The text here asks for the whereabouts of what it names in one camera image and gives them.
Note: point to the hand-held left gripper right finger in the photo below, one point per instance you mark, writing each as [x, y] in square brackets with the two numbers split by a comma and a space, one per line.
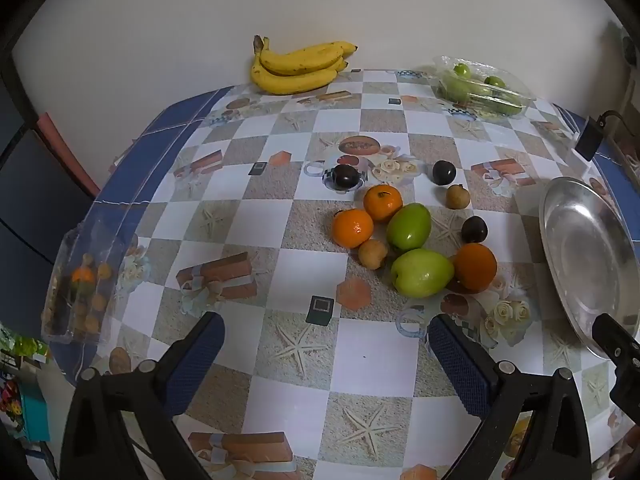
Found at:
[460, 365]

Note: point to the pile of packed green jujubes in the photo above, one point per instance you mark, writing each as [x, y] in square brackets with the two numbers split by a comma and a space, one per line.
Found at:
[460, 87]

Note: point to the plain orange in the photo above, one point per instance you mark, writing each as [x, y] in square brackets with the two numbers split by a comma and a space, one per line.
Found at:
[474, 267]

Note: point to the clear plastic fruit tray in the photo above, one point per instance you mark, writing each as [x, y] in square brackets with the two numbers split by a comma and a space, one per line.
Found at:
[82, 290]

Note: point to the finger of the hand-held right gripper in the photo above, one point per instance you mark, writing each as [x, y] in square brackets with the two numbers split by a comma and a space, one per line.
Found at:
[614, 336]

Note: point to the green jujube fruit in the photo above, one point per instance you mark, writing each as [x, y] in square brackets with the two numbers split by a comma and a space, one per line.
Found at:
[409, 227]
[421, 272]

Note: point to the brown longan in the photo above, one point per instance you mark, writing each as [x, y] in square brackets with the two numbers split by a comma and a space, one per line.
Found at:
[373, 253]
[458, 196]

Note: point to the orange with pale spot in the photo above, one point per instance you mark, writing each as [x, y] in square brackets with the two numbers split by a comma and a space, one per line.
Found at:
[353, 228]

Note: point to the black power adapter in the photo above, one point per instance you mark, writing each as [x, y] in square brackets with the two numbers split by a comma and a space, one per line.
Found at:
[590, 137]

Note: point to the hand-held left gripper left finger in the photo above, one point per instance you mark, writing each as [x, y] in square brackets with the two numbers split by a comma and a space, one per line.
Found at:
[192, 360]

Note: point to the colourful packaging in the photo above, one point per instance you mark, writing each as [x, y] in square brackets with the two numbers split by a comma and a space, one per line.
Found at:
[25, 400]

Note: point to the reddish brown board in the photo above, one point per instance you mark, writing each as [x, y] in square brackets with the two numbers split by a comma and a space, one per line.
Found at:
[65, 150]

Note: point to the plastic bag of green fruit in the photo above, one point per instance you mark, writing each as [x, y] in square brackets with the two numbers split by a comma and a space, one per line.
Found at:
[480, 97]

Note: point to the yellow banana bunch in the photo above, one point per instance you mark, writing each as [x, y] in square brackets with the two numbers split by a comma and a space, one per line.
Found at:
[295, 72]

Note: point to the printed checkered tablecloth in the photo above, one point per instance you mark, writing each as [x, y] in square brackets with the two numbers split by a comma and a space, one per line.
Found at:
[300, 310]

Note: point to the round metal bowl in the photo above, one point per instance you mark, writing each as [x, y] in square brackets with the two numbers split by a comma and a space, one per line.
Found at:
[585, 260]

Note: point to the orange with stem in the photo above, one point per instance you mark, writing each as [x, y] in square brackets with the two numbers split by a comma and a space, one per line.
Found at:
[382, 205]

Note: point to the dark purple plum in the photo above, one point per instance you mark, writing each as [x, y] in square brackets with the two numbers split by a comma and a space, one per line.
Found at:
[473, 229]
[346, 176]
[444, 172]

